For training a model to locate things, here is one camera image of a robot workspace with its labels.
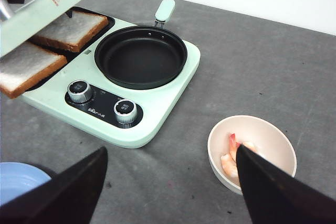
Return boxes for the black round frying pan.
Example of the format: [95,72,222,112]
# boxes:
[94,0,187,90]

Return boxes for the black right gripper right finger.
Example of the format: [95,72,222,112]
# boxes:
[236,145,335,223]

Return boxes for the beige ribbed bowl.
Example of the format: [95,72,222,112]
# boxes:
[207,115,298,195]

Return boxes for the blue round plate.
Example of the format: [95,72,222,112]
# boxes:
[1,162,51,206]

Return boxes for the silver control knob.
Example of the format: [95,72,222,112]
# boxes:
[67,80,93,103]
[113,99,138,124]

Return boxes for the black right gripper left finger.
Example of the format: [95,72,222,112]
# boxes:
[1,147,108,223]

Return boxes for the white bread slice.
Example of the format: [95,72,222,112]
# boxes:
[1,42,67,99]
[30,11,109,52]

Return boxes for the pink cooked shrimp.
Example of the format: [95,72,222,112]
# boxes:
[220,133,257,178]

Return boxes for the right silver control knob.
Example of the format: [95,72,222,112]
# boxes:
[113,99,138,124]

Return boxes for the mint green breakfast maker base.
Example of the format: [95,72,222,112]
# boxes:
[20,17,201,148]

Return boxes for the left silver control knob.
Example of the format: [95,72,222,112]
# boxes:
[67,80,93,103]

